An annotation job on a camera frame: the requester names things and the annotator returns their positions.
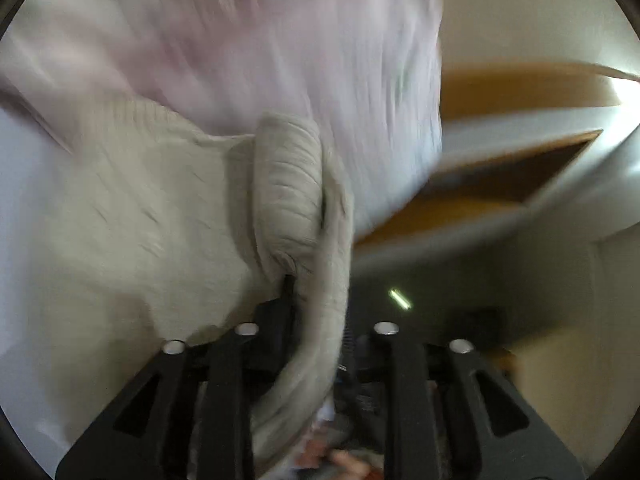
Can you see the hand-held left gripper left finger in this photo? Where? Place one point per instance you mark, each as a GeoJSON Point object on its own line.
{"type": "Point", "coordinates": [226, 390]}

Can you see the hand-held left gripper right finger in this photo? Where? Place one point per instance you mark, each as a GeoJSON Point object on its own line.
{"type": "Point", "coordinates": [407, 400]}

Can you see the beige knit garment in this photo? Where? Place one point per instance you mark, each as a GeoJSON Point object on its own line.
{"type": "Point", "coordinates": [165, 220]}

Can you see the white cabinet with wooden shelves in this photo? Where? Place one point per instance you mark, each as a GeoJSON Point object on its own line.
{"type": "Point", "coordinates": [500, 132]}

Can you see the pale pink cloth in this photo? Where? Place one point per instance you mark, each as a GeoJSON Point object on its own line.
{"type": "Point", "coordinates": [280, 45]}

